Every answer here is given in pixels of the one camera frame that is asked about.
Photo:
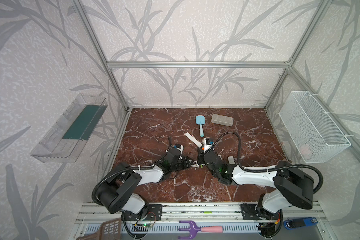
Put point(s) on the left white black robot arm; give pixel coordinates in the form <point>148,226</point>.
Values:
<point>116,191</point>

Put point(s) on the brown plastic basket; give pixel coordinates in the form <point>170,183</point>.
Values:
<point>109,230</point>

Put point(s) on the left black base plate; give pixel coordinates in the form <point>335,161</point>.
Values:
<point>151,212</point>

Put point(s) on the light blue small spatula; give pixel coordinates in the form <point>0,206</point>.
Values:
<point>200,120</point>

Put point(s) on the white remote control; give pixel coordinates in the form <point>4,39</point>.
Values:
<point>196,165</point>

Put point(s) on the white wire mesh basket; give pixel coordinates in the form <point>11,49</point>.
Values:
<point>315,134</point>

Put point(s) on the blue black device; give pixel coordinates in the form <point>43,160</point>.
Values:
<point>300,223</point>

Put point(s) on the white remote battery cover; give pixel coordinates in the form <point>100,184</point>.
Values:
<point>231,160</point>

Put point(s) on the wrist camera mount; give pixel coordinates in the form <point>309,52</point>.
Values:
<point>179,147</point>
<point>208,144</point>

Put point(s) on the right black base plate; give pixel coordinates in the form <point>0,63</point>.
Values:
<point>256,212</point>

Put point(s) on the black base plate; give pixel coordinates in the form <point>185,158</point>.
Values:
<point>151,212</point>
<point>256,212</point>

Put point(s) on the clear wall shelf green mat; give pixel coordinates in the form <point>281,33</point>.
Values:
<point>67,138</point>

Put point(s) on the purple pink garden fork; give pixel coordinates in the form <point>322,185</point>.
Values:
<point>193,229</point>

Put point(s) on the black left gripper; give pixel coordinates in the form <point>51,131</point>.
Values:
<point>183,161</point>

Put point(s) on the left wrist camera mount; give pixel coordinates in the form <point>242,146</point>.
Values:
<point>179,147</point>

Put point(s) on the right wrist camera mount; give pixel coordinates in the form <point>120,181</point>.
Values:
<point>208,144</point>

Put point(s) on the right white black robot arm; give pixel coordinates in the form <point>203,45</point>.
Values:
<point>292,187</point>

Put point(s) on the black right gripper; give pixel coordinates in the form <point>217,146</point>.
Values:
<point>204,157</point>

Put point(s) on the long white remote cover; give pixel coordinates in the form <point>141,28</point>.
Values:
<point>194,140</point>

